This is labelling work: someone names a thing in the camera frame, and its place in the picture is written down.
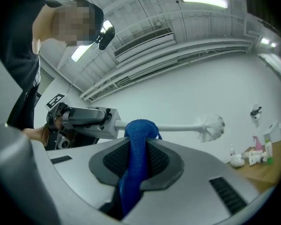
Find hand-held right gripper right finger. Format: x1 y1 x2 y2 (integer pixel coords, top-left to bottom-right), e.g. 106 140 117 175
123 138 276 225

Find white ceiling air conditioner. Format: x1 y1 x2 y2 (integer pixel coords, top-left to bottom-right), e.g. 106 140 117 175
112 26 176 63

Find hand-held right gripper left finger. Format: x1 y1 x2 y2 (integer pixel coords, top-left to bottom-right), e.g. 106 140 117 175
45 137 131 225

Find white bottle with green label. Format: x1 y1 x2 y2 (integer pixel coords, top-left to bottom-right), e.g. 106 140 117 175
264 139 274 158

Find white ceiling pipe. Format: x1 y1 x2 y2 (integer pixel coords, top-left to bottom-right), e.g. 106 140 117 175
93 39 251 88

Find person's left forearm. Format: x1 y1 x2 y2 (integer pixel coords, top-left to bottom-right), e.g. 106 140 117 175
22 124 49 147

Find white crumpled cloth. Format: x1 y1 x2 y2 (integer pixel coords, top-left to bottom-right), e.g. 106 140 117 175
229 154 244 169

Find person's head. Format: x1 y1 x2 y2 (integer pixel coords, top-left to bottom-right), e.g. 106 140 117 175
32 0 105 55

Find pink spray bottle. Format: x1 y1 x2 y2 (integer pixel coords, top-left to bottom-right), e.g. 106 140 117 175
252 135 263 152

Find black head-worn camera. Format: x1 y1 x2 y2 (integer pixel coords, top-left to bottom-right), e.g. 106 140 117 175
96 20 116 51

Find white ceiling cable tray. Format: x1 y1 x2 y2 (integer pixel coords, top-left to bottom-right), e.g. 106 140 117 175
80 46 251 103

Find white spray bottle lying down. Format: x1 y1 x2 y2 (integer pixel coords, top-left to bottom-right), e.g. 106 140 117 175
242 149 274 166

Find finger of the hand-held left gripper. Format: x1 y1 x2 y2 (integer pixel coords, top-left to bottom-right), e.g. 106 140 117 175
62 106 113 128
72 106 122 140

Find blue cloth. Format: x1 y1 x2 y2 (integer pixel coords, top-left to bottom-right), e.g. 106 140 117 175
118 119 163 217

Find white toilet brush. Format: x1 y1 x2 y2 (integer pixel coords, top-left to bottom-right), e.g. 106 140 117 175
114 114 226 143

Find person's black shirt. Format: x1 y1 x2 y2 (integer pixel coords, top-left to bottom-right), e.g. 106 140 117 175
0 0 50 91

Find person's black trousers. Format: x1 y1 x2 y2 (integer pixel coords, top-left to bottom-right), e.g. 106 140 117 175
6 82 42 129

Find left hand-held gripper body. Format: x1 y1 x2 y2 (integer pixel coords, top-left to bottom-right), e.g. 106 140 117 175
44 92 98 151

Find wall-mounted camera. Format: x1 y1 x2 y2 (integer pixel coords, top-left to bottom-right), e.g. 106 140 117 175
250 102 263 122

